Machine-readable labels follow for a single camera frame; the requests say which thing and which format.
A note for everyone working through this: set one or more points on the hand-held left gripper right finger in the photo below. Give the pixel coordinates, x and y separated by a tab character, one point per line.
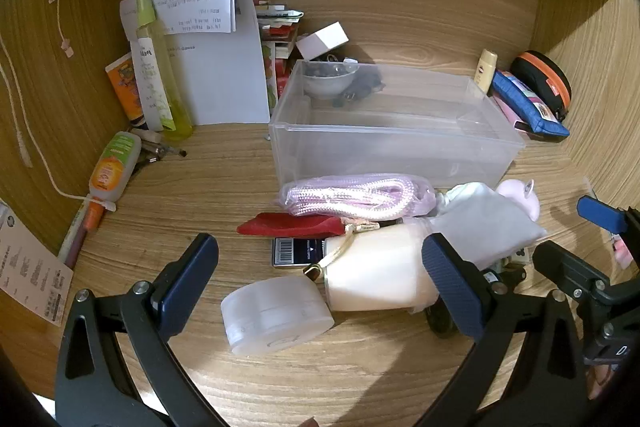
450	282

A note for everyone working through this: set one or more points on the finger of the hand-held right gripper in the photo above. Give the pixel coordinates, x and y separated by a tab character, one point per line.
565	264
600	213

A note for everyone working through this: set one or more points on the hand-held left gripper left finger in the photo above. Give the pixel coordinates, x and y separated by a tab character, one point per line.
187	277

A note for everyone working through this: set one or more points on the translucent round jar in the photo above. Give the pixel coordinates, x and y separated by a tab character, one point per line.
275	312

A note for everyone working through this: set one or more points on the clear plastic storage box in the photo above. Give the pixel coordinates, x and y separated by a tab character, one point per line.
400	147

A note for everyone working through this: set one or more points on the person's right hand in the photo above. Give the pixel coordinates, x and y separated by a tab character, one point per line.
601	379

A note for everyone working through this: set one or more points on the black round item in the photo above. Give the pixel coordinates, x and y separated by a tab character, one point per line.
440	326

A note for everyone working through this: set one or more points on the red pouch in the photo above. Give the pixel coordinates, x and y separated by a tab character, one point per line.
290	224

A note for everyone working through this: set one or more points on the black barcode card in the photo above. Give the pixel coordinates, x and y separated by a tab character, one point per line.
300	252

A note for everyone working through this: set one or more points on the blue pencil case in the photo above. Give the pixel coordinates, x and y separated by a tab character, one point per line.
525	104

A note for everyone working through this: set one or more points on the green orange squeeze bottle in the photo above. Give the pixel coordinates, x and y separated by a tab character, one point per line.
112	167

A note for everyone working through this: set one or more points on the pink flat item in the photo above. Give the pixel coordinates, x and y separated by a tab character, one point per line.
507	113

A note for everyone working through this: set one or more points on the black orange round case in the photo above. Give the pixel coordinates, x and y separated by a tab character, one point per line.
542	74

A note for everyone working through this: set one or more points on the white paper receipt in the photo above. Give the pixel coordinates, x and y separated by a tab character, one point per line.
30	272

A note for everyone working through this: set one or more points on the yellow-green spray bottle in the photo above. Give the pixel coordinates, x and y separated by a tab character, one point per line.
172	107

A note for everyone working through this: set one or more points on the cream tube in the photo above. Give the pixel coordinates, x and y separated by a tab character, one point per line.
485	72

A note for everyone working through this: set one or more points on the white printed tube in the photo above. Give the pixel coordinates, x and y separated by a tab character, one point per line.
147	77

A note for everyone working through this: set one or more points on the orange printed tube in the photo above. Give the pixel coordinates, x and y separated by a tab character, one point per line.
125	82

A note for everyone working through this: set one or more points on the white printed paper sheet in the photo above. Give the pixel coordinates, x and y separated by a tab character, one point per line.
220	72

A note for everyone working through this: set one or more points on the dark cloth item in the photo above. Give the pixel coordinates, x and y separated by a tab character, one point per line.
365	87

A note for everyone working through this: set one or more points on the stack of printed packets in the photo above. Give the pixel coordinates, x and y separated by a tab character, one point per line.
272	72

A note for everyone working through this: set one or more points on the white ceramic bowl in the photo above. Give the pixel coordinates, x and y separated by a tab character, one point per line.
327	87

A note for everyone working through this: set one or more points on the small white cardboard box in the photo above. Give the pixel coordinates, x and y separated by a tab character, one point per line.
322	39

